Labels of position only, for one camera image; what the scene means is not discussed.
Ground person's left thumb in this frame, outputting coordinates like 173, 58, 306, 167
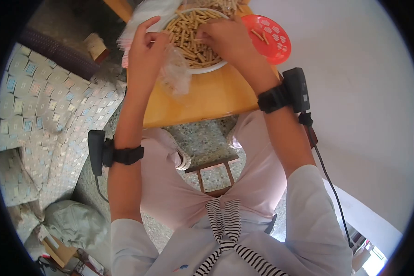
147, 32, 171, 46

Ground cardboard box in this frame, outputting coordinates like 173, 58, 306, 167
41, 236, 79, 269

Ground small beige brown box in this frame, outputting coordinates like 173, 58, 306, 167
83, 32, 110, 65

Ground dark striped cushion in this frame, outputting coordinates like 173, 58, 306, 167
18, 27, 101, 81

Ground brown wooden stool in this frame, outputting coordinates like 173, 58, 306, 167
184, 155, 241, 198

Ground red plastic basket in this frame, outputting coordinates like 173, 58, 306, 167
241, 14, 292, 66

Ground grey sack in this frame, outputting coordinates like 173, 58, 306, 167
42, 199, 112, 250

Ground clear plastic bag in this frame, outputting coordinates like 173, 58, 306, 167
158, 44, 193, 98

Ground person's right hand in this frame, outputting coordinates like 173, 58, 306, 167
196, 15, 274, 88

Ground pile of beige snack sticks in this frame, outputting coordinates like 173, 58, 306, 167
163, 9, 229, 68

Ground person's right fingers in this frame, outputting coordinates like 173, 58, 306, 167
196, 17, 235, 45

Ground person's left index finger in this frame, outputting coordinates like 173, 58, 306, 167
137, 15, 161, 34

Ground white bowl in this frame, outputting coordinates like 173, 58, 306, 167
160, 7, 230, 75

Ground person's legs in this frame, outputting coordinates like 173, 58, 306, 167
139, 110, 288, 239

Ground person's left hand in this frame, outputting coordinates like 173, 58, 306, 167
128, 15, 171, 87

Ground heap of loose snack sticks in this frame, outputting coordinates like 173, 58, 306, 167
189, 0, 246, 16

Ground black wrist band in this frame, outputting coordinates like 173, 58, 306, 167
257, 67, 314, 126
88, 130, 145, 177

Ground stack of clear plastic bags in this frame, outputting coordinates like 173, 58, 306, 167
117, 0, 184, 68

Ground person's body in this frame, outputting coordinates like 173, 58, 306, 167
110, 164, 353, 276

